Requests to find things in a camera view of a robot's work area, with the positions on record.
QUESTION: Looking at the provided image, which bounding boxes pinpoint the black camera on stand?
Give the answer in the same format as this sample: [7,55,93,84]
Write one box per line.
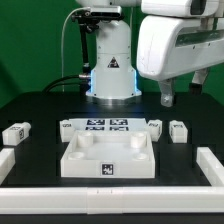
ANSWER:
[71,6,124,74]

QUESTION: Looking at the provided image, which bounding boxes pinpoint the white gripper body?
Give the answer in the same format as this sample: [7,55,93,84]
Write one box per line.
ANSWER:
[137,15,224,81]

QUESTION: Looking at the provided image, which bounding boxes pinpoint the black cables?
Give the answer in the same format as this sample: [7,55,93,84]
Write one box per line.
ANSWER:
[42,74,92,93]

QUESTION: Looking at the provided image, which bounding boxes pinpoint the white cable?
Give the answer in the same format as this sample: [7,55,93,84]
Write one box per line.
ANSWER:
[60,7,91,94]

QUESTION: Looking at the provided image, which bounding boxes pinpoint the marker tag sheet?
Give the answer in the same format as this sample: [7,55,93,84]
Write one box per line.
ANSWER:
[64,118,147,132]

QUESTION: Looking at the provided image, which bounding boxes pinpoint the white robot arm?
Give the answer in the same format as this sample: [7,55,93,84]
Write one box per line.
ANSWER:
[73,0,224,107]

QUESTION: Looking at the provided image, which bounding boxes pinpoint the white U-shaped obstacle fence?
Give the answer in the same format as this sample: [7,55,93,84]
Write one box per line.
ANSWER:
[0,147,224,214]

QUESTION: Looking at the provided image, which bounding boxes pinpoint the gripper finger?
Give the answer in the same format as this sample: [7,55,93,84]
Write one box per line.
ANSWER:
[189,68,210,95]
[159,79,174,107]

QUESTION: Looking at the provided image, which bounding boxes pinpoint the white square tabletop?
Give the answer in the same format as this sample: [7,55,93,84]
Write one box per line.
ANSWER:
[60,131,155,179]

